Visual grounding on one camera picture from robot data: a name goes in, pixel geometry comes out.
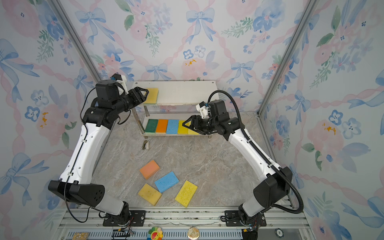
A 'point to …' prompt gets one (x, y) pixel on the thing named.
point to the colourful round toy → (155, 233)
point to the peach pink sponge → (149, 169)
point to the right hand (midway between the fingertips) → (186, 125)
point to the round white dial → (279, 232)
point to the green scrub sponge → (151, 125)
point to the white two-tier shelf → (176, 100)
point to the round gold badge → (193, 233)
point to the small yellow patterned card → (80, 236)
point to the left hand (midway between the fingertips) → (145, 90)
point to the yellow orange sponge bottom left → (150, 194)
